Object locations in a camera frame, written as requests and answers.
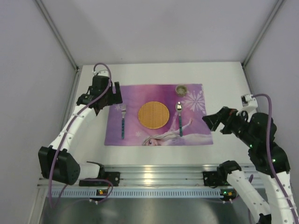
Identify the fork with teal handle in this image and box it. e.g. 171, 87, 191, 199
121, 104, 126, 139

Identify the spoon with teal handle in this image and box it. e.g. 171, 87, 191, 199
176, 102, 183, 137

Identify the round woven bamboo plate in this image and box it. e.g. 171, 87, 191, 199
138, 101, 170, 129

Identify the purple printed placemat cloth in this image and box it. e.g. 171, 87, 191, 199
105, 84, 213, 146

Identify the speckled ceramic cup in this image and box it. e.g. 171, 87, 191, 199
175, 84, 188, 98

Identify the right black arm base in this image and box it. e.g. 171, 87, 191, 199
202, 171, 231, 188

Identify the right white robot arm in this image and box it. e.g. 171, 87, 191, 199
202, 107, 299, 224

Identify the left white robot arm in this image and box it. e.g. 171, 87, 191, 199
38, 75, 122, 185

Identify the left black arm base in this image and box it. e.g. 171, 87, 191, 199
79, 172, 121, 187

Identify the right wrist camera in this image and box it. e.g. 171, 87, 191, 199
239, 94, 258, 113

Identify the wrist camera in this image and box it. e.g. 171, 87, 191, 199
239, 94, 258, 113
93, 68, 111, 77

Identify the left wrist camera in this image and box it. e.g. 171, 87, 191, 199
93, 68, 111, 77

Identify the aluminium mounting rail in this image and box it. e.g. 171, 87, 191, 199
37, 164, 290, 187

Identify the left aluminium frame post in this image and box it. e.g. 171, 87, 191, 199
33, 0, 78, 71

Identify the aluminium frame post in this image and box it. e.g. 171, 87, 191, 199
33, 0, 78, 71
241, 0, 286, 68

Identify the perforated grey cable duct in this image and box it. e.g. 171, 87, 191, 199
61, 188, 236, 198

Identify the right aluminium frame post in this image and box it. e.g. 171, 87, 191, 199
241, 0, 286, 68

